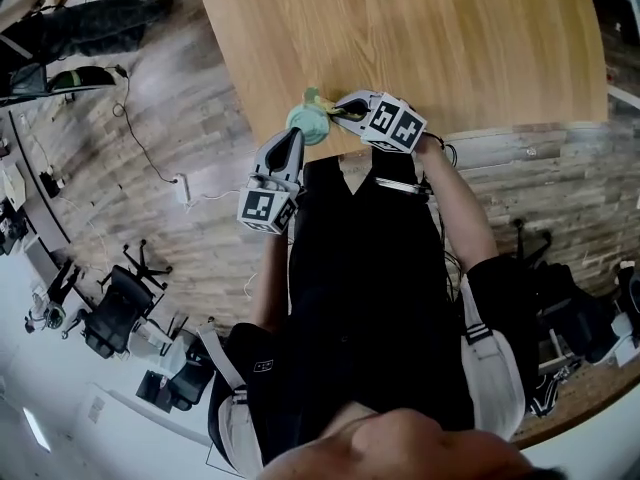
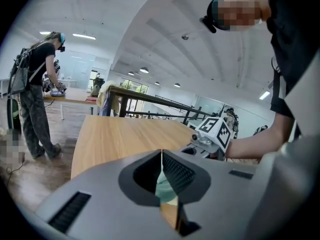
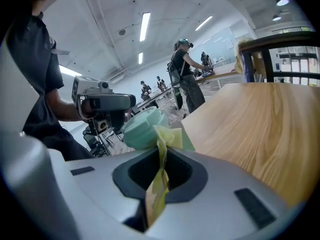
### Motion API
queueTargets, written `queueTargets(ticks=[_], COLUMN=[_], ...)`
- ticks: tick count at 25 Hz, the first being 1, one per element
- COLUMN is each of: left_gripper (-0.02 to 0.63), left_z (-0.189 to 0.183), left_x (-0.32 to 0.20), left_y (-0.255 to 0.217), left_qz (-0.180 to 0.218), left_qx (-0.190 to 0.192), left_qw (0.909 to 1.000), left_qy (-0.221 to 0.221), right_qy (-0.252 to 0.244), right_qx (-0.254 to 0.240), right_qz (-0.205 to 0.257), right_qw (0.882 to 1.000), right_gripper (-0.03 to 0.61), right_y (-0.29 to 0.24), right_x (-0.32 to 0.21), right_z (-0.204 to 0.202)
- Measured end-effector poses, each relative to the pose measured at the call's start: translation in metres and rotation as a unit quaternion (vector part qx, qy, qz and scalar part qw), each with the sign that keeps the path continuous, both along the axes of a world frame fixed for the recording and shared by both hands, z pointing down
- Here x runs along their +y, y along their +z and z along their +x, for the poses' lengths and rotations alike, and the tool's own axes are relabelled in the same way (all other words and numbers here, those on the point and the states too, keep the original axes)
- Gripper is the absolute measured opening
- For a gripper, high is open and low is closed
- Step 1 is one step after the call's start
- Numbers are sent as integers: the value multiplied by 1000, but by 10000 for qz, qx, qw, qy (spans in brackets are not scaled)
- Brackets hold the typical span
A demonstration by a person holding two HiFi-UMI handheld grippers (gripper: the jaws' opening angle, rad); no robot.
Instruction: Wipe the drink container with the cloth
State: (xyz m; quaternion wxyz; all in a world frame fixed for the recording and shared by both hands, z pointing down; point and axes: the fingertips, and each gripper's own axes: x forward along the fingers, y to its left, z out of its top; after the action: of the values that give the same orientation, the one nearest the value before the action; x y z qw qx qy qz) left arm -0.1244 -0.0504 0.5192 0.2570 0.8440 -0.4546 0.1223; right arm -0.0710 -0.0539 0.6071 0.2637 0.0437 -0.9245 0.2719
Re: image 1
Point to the black and green bag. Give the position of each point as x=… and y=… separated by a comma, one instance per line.
x=82, y=78

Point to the white power strip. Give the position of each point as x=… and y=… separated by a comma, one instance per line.
x=181, y=188

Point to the person's left forearm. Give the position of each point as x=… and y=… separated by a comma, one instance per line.
x=272, y=288

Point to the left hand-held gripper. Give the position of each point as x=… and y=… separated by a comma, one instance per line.
x=260, y=208

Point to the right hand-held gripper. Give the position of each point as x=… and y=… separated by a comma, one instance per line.
x=395, y=125

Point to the person's right forearm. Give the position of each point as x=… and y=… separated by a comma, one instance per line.
x=460, y=208

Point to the navy white striped bag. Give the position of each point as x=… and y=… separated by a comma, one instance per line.
x=550, y=393

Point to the light green plastic bottle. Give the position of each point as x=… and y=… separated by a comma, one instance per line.
x=307, y=120

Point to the dark grey table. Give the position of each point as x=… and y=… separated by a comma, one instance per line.
x=47, y=218

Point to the white box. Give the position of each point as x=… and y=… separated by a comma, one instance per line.
x=14, y=183

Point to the person's black outfit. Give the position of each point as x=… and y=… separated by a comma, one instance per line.
x=360, y=293

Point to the black office chair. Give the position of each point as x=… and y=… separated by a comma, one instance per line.
x=575, y=313
x=185, y=375
x=120, y=313

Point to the person's head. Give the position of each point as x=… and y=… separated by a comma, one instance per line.
x=400, y=448

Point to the black floor box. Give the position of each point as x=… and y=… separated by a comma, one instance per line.
x=51, y=184

